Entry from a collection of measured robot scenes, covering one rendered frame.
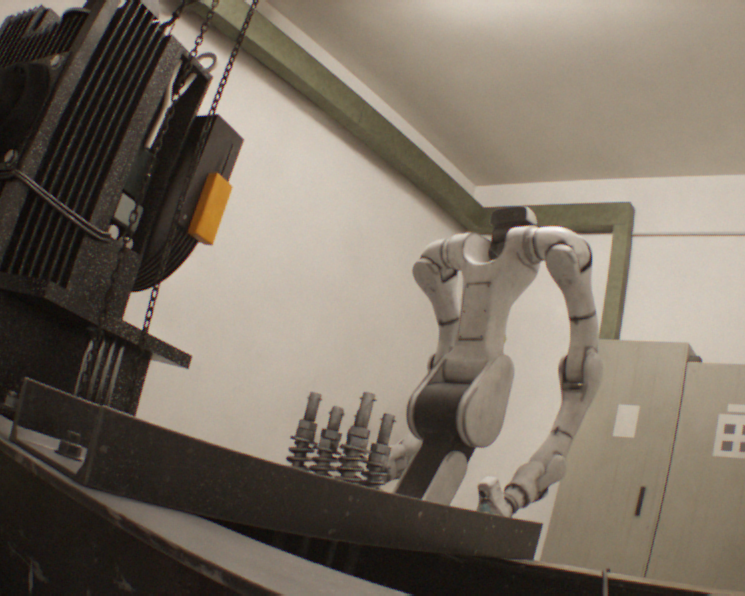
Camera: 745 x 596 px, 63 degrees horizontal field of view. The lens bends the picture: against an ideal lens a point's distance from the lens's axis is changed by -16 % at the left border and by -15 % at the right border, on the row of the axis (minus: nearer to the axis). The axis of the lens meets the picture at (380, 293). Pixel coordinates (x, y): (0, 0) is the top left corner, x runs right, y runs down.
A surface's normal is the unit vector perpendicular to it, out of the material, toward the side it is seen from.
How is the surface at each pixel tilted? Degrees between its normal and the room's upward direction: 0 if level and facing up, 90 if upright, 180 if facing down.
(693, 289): 90
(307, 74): 90
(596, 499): 90
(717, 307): 90
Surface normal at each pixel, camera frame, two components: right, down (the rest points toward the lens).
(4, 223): 0.90, 0.11
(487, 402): 0.64, -0.08
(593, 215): -0.58, -0.36
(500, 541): 0.77, 0.01
